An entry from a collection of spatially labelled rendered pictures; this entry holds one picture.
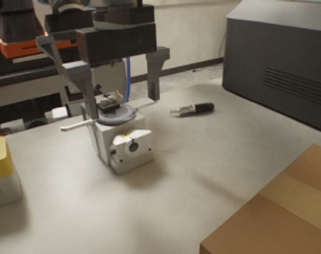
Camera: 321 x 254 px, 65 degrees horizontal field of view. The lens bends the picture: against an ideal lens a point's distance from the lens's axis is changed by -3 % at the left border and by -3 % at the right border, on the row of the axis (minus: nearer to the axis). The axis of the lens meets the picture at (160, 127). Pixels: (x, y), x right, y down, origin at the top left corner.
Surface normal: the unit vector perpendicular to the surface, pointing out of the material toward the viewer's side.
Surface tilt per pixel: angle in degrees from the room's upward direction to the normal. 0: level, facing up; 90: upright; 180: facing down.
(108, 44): 90
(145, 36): 90
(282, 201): 0
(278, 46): 90
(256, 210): 0
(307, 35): 90
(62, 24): 50
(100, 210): 0
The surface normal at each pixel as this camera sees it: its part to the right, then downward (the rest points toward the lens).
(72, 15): 0.41, -0.26
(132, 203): -0.04, -0.87
